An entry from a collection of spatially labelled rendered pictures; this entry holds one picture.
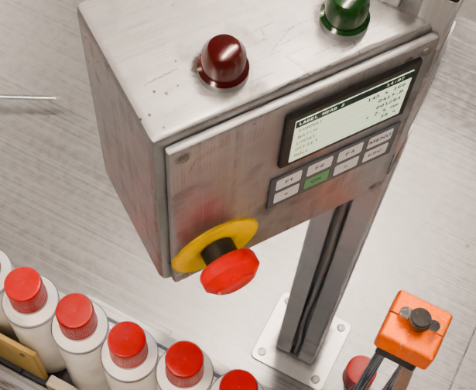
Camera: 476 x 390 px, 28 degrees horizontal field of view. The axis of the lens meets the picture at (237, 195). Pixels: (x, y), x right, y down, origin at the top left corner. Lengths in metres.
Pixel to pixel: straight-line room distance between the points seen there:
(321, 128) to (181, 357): 0.36
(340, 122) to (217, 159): 0.07
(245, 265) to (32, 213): 0.62
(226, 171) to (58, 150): 0.70
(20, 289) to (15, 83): 0.45
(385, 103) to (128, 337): 0.38
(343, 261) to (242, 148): 0.32
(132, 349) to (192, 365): 0.05
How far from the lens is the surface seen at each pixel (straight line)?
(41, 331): 0.92
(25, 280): 0.87
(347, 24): 0.49
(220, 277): 0.58
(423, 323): 0.73
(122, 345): 0.84
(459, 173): 1.23
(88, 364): 0.92
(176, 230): 0.55
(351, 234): 0.76
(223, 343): 1.10
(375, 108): 0.54
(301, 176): 0.57
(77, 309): 0.85
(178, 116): 0.47
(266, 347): 1.10
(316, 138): 0.53
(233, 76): 0.47
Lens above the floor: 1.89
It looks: 64 degrees down
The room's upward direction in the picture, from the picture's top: 5 degrees clockwise
